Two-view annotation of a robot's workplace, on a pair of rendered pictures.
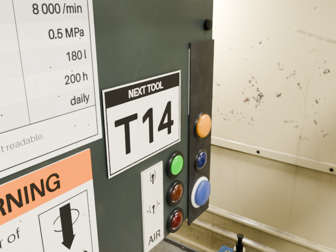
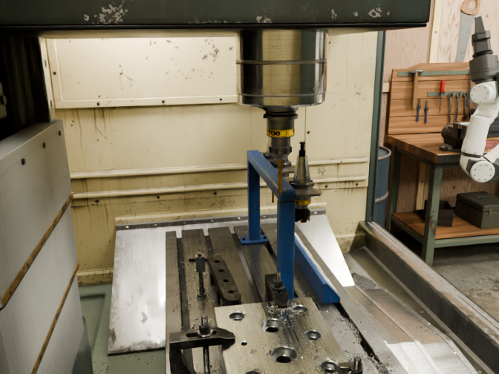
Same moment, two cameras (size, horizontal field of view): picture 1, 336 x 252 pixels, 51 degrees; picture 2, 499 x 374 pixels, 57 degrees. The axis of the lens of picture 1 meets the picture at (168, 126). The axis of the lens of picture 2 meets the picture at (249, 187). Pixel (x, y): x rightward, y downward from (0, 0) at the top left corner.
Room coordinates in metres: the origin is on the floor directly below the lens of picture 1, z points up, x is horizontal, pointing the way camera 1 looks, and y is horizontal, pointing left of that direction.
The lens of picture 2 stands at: (-0.29, 0.94, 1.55)
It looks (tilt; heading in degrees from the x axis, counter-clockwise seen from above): 17 degrees down; 314
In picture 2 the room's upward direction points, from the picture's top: 1 degrees counter-clockwise
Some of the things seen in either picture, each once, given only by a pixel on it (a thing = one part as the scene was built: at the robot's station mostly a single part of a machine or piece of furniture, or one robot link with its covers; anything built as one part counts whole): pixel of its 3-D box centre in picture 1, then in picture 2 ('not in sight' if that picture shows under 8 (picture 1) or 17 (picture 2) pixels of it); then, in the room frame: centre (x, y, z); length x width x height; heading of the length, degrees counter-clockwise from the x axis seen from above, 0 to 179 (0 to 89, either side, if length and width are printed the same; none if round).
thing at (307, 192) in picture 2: not in sight; (307, 192); (0.35, 0.07, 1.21); 0.07 x 0.05 x 0.01; 54
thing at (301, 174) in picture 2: not in sight; (301, 168); (0.39, 0.04, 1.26); 0.04 x 0.04 x 0.07
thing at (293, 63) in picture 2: not in sight; (281, 67); (0.24, 0.31, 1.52); 0.16 x 0.16 x 0.12
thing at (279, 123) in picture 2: not in sight; (280, 126); (0.24, 0.31, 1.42); 0.05 x 0.05 x 0.03
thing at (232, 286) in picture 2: not in sight; (223, 286); (0.54, 0.19, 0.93); 0.26 x 0.05 x 0.06; 148
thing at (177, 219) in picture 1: (176, 220); not in sight; (0.32, -0.01, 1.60); 0.02 x 0.01 x 0.02; 144
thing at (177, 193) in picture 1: (176, 193); not in sight; (0.32, -0.01, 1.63); 0.02 x 0.01 x 0.02; 144
